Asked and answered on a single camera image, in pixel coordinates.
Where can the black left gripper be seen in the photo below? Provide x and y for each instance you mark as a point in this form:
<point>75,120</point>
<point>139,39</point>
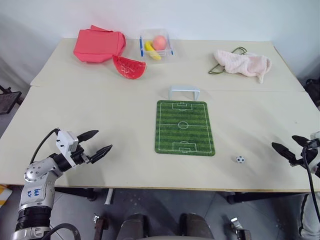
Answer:
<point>80,156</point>

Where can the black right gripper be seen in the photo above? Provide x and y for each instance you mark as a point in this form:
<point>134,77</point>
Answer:
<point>306,155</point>

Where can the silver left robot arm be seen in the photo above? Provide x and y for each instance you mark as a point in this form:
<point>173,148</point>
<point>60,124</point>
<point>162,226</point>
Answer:
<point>37,185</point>

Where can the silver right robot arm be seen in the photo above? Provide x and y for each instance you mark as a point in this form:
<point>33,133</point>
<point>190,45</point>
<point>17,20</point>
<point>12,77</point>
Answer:
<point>311,220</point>

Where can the miniature soccer ball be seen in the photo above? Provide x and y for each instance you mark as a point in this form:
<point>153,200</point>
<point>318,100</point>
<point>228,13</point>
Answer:
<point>240,160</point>

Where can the green soccer field mat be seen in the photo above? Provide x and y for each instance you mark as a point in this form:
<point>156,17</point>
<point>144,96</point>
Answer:
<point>185,135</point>

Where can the white table leg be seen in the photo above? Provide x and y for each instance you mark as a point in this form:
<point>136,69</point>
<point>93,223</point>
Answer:
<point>109,196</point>

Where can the red watermelon slice toy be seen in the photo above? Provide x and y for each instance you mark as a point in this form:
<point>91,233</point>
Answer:
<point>127,67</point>

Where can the dark rounded shape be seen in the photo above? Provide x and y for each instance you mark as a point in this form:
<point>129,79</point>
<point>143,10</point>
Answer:
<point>133,226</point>
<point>196,226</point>

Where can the pink fluffy towel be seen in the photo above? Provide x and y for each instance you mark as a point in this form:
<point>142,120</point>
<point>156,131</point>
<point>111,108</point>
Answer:
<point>242,63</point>

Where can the red folded cloth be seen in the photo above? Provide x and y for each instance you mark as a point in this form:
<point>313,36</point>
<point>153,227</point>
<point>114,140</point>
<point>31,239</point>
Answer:
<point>97,45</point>

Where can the yellow-white box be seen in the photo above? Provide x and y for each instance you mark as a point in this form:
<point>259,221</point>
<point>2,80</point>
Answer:
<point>5,196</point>

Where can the small grey toy goal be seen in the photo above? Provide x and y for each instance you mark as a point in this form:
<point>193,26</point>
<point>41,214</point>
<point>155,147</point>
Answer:
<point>185,88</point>

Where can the yellow toy banana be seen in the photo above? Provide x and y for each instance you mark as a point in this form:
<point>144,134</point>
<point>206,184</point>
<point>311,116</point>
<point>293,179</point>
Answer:
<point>152,53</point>

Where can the clear plastic box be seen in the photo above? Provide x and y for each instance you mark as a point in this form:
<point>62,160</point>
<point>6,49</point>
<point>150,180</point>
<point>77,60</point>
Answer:
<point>165,53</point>

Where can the pink toy peach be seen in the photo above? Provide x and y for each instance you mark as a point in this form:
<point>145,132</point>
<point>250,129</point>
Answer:
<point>160,42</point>

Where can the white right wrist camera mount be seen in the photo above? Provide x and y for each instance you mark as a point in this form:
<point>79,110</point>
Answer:
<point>315,136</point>

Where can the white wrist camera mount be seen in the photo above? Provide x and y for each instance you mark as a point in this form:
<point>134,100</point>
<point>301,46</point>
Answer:
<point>65,140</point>
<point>315,136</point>

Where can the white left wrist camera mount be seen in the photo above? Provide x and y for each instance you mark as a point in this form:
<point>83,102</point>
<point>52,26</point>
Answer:
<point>65,140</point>

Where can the black table frame bar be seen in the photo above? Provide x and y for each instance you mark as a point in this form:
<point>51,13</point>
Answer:
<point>262,197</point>
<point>77,192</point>

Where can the metal clamp bracket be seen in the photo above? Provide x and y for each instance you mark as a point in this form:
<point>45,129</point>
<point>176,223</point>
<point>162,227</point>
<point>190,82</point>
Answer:
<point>238,227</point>
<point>100,226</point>

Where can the black metal frame stand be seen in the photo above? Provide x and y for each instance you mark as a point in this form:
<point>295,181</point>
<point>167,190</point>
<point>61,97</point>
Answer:
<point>8,101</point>

